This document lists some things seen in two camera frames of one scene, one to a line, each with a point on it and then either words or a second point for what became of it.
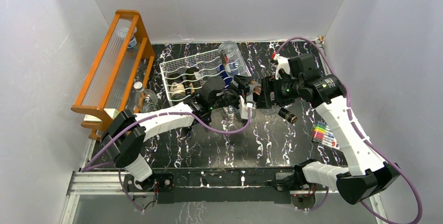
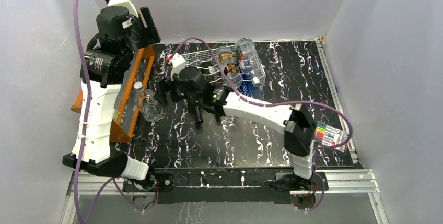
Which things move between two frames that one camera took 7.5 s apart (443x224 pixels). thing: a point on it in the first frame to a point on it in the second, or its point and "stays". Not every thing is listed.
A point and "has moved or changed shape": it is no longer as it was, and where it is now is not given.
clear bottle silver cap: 146,100 stays
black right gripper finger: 268,85 to 160,94
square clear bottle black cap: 283,113 has moved or changed shape
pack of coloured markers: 323,134 stays
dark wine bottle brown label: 191,77 has moved or changed shape
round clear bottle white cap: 233,61 to 249,60
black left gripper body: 230,97 to 144,40
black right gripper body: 286,91 to 179,92
